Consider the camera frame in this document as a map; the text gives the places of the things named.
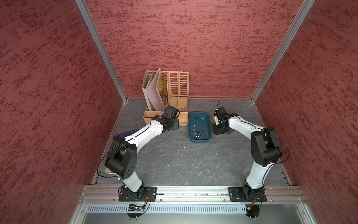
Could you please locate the pile of silver wing nuts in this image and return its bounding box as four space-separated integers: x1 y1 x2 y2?
192 127 204 140

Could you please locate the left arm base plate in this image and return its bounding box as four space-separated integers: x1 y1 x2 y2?
118 186 157 202

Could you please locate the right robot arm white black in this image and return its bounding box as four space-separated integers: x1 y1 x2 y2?
213 107 283 202

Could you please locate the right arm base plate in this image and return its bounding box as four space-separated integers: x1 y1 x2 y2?
228 185 267 203

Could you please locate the brown cardboard folder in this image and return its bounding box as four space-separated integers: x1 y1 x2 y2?
142 69 154 111

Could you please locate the pink paper folder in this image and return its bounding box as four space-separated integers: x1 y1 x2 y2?
146 68 165 111

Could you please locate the teal plastic storage tray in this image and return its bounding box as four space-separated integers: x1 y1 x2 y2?
187 112 212 143

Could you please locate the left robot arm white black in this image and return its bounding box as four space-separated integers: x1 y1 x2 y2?
99 105 180 201

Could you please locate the beige plastic file organizer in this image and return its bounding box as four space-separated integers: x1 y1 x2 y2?
143 70 190 126

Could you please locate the aluminium front rail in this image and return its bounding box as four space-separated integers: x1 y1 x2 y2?
79 185 308 204

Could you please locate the patterned gold black booklet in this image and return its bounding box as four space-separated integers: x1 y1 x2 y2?
157 72 168 110

